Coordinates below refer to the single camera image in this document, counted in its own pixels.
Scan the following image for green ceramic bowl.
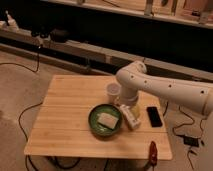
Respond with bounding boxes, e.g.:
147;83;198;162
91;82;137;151
88;104;122;137

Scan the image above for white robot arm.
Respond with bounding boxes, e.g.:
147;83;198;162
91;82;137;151
116;61;213;116

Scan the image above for white plastic cup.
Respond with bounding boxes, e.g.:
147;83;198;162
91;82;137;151
106;83;120;103

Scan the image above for pale sponge block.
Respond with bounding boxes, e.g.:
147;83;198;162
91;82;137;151
98;113;118;129

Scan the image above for white remote controller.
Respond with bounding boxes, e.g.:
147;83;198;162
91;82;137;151
120;105;141;130

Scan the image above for black smartphone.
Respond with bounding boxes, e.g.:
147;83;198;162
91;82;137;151
147;106;162;127

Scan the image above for wooden table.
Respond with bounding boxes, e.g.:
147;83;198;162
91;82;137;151
24;75;172;160

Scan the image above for black device on ledge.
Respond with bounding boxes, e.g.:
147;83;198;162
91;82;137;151
50;29;69;43

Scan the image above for black power adapter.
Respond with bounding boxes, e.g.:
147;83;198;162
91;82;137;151
183;136;199;147

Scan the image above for red handled tool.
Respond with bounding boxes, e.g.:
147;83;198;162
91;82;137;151
149;141;158;166

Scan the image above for black floor cable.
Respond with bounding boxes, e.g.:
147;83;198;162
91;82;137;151
0;46;44;171

